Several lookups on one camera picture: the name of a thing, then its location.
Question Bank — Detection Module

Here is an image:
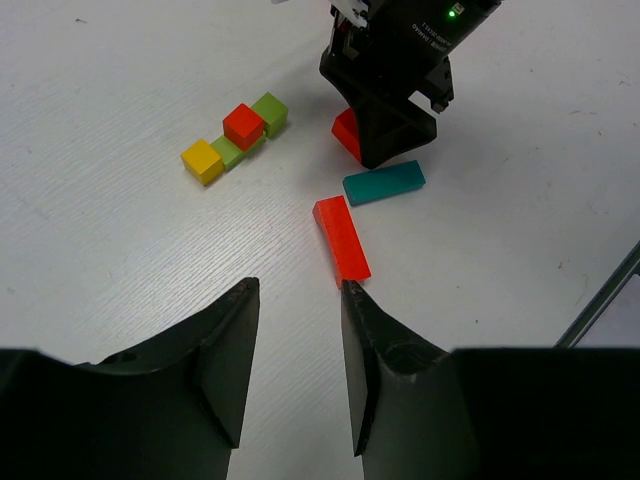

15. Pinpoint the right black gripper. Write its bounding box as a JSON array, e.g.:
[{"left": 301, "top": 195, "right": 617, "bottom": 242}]
[{"left": 330, "top": 1, "right": 500, "bottom": 169}]

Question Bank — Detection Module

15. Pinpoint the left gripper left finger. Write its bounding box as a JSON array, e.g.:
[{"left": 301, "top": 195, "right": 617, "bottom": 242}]
[{"left": 1, "top": 277, "right": 260, "bottom": 479}]

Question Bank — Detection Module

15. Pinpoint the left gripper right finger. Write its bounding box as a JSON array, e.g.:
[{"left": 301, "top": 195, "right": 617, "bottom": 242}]
[{"left": 341, "top": 281, "right": 639, "bottom": 479}]

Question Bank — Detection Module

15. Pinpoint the short red wood block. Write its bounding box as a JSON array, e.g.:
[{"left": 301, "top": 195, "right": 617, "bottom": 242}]
[{"left": 331, "top": 108, "right": 361, "bottom": 162}]

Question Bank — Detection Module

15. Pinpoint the teal long wood block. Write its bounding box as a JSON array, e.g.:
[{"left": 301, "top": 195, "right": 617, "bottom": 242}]
[{"left": 342, "top": 161, "right": 426, "bottom": 206}]

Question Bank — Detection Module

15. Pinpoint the small green wood cube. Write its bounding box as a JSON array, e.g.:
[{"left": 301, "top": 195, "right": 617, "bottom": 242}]
[{"left": 251, "top": 92, "right": 289, "bottom": 139}]

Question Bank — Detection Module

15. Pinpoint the small red wood cube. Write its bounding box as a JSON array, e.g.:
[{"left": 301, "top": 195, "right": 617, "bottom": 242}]
[{"left": 223, "top": 103, "right": 264, "bottom": 151}]

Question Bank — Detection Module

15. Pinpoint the long green wood block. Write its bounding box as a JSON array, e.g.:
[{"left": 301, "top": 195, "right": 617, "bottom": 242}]
[{"left": 210, "top": 133, "right": 267, "bottom": 172}]

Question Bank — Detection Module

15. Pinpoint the yellow wood cube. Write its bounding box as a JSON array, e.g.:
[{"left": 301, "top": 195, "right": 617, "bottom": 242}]
[{"left": 181, "top": 139, "right": 224, "bottom": 186}]

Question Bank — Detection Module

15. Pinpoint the long red wood block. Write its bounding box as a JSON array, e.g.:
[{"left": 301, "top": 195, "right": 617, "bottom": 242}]
[{"left": 312, "top": 196, "right": 371, "bottom": 289}]

